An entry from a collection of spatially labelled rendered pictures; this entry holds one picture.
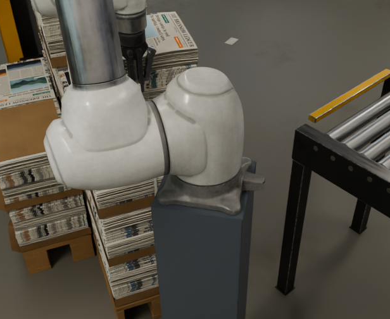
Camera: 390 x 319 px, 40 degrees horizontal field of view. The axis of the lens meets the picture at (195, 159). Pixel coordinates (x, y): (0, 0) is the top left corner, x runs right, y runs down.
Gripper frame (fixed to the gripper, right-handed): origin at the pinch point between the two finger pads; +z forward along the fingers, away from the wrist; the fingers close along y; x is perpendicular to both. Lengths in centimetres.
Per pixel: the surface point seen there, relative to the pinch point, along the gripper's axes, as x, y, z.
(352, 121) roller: 18, -65, 16
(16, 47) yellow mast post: -158, 31, 52
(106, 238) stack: 10.6, 17.6, 44.7
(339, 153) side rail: 30, -52, 16
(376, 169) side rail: 40, -58, 16
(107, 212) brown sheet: 11.2, 16.0, 33.4
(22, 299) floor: -18, 52, 96
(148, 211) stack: 11.1, 3.0, 37.6
